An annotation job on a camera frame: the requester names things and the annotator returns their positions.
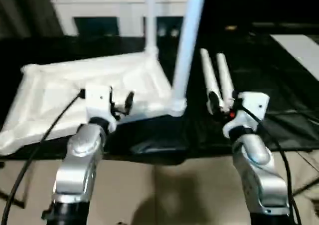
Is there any white cabinet with glass doors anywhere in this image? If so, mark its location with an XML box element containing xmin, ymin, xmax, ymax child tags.
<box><xmin>50</xmin><ymin>0</ymin><xmax>200</xmax><ymax>39</ymax></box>

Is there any grey curtain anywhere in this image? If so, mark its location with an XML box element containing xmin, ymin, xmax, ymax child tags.
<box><xmin>0</xmin><ymin>0</ymin><xmax>65</xmax><ymax>39</ymax></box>

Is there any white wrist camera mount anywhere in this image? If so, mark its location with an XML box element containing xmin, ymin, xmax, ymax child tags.
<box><xmin>84</xmin><ymin>84</ymin><xmax>118</xmax><ymax>134</ymax></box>
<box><xmin>222</xmin><ymin>91</ymin><xmax>270</xmax><ymax>139</ymax></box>

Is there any black cabinet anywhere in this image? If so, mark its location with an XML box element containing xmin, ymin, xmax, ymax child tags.
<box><xmin>199</xmin><ymin>0</ymin><xmax>319</xmax><ymax>36</ymax></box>

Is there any black mat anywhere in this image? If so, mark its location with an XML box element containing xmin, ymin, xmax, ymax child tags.
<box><xmin>0</xmin><ymin>32</ymin><xmax>319</xmax><ymax>166</ymax></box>

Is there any white flat board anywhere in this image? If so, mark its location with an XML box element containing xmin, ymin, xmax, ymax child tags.
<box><xmin>270</xmin><ymin>33</ymin><xmax>319</xmax><ymax>76</ymax></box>

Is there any black stand leg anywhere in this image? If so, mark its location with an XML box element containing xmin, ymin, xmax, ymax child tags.
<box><xmin>0</xmin><ymin>187</ymin><xmax>27</xmax><ymax>209</ymax></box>
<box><xmin>291</xmin><ymin>182</ymin><xmax>319</xmax><ymax>196</ymax></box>

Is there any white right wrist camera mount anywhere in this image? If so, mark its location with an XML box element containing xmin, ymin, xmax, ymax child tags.
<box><xmin>222</xmin><ymin>91</ymin><xmax>270</xmax><ymax>139</ymax></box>

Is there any white plastic table leg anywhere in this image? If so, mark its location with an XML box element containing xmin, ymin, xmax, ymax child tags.
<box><xmin>170</xmin><ymin>0</ymin><xmax>209</xmax><ymax>118</ymax></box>
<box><xmin>199</xmin><ymin>48</ymin><xmax>225</xmax><ymax>114</ymax></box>
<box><xmin>144</xmin><ymin>0</ymin><xmax>160</xmax><ymax>59</ymax></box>
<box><xmin>215</xmin><ymin>52</ymin><xmax>237</xmax><ymax>106</ymax></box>

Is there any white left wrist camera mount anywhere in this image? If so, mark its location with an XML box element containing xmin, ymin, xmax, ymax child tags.
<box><xmin>84</xmin><ymin>84</ymin><xmax>118</xmax><ymax>134</ymax></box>

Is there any white plastic table top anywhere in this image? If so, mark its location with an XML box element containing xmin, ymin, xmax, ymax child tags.
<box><xmin>0</xmin><ymin>51</ymin><xmax>188</xmax><ymax>156</ymax></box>

